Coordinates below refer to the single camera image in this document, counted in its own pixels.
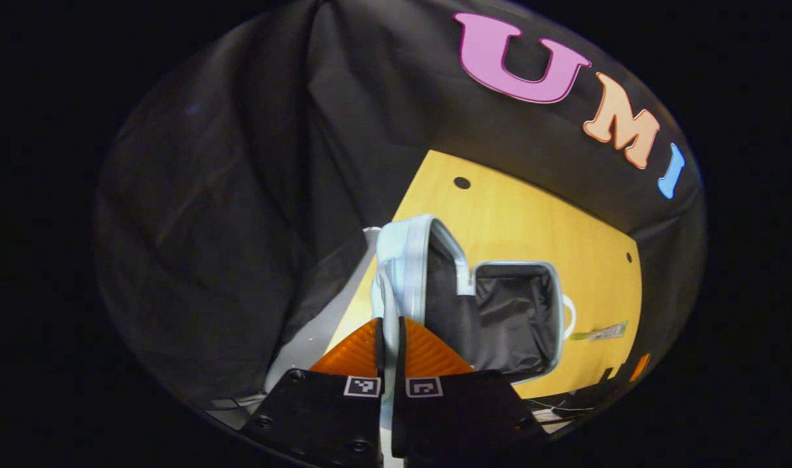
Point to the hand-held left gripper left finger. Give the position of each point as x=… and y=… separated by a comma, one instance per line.
x=379, y=357

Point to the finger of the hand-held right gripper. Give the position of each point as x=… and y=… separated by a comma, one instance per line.
x=640, y=367

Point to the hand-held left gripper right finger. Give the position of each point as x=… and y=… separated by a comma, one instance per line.
x=402, y=357

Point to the light blue small suitcase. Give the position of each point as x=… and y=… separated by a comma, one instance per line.
x=405, y=260

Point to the black backdrop cloth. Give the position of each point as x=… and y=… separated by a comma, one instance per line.
x=240, y=195

